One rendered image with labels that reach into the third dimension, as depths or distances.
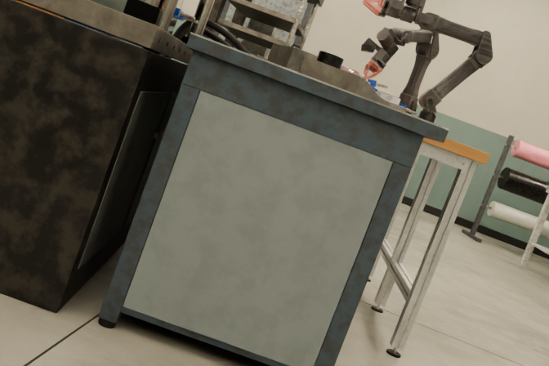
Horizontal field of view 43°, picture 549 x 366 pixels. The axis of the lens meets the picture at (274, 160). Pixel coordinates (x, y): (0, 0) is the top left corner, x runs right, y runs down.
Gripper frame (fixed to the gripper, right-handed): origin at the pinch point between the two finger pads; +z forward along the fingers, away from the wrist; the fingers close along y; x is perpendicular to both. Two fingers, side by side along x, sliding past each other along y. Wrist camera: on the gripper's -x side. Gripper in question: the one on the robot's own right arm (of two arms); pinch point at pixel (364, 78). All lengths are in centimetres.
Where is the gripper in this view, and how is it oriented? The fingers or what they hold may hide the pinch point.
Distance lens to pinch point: 309.7
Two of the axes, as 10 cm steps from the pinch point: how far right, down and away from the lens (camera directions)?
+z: -6.6, 7.5, -0.9
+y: 0.7, -0.6, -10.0
